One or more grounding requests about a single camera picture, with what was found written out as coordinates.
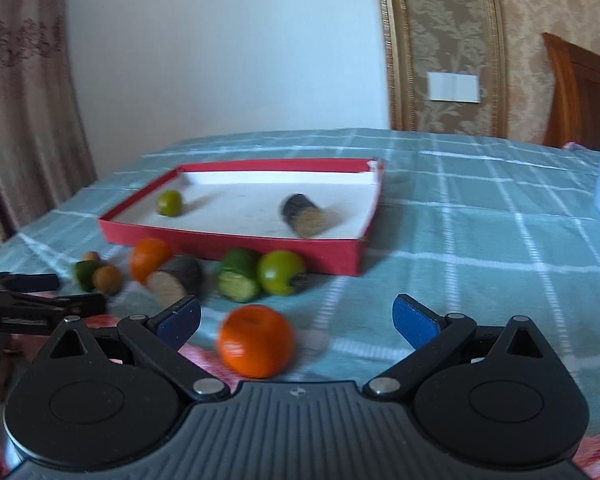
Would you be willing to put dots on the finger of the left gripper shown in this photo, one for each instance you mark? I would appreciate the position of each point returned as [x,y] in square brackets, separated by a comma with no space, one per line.
[16,282]
[84,306]

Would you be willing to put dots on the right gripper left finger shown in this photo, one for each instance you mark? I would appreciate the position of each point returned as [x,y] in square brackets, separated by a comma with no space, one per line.
[155,344]

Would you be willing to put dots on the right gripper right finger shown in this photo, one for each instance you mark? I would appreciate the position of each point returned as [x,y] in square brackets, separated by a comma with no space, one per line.
[437,340]

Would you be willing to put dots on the brown longan fruit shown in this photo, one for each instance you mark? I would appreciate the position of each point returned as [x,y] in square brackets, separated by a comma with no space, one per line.
[91,256]
[108,280]

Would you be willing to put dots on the small green cucumber piece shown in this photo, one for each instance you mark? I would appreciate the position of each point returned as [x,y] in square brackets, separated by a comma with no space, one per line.
[84,271]

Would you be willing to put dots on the small orange tangerine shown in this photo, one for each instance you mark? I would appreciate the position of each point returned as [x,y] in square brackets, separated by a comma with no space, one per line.
[147,256]

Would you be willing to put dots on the large orange tangerine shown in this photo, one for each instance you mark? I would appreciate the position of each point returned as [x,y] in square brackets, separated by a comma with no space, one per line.
[256,342]

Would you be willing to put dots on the green round lime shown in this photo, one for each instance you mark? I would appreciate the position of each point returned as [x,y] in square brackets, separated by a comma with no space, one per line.
[282,273]

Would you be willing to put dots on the pink towel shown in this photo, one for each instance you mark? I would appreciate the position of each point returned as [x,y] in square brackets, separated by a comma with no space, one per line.
[22,349]

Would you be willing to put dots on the teal plaid bed sheet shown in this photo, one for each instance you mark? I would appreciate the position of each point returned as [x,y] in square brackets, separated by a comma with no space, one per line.
[488,227]

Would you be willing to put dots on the green lime in box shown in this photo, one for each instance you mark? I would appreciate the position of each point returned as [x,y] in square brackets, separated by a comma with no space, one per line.
[169,203]

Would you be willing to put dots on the beige patterned curtain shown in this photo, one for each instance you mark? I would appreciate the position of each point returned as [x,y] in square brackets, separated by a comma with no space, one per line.
[44,157]

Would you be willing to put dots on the red shallow cardboard box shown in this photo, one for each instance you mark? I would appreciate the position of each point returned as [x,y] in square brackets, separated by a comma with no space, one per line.
[236,204]

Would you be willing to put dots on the white wall switch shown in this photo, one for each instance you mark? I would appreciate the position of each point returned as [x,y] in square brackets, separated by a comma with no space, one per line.
[453,87]

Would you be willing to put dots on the gold wall moulding frame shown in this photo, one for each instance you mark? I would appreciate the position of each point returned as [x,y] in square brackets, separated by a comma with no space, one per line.
[445,36]

